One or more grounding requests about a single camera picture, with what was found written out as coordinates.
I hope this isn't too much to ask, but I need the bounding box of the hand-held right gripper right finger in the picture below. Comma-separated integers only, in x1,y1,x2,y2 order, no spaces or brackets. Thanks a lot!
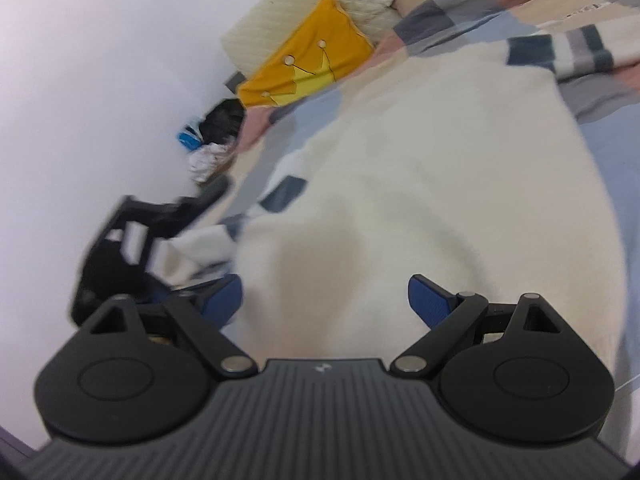
392,273,574,377

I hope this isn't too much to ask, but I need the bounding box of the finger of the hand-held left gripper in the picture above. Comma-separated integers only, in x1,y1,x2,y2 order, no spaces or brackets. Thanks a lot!
165,174,235,237
147,277,221,306

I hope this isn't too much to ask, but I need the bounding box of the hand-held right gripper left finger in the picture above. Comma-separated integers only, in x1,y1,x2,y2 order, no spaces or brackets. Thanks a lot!
75,274,254,379

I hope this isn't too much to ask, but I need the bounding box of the cream fluffy patterned sweater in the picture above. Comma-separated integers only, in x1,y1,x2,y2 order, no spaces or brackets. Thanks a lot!
155,25,640,396

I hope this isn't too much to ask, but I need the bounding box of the white crumpled cloth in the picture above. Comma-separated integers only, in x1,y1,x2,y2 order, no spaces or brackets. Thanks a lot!
186,141,233,183

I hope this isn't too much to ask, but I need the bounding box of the blue packet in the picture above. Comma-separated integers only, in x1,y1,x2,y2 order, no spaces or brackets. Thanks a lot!
177,122,203,151

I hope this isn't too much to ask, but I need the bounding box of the black bag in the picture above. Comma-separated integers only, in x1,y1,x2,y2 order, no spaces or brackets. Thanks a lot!
197,99,247,146

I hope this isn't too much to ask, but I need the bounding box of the yellow crown pillow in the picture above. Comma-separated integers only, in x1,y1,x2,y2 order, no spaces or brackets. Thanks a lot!
236,0,376,108

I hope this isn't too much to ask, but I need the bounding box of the patchwork bed blanket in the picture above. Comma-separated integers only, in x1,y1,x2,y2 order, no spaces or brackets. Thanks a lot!
215,0,640,396

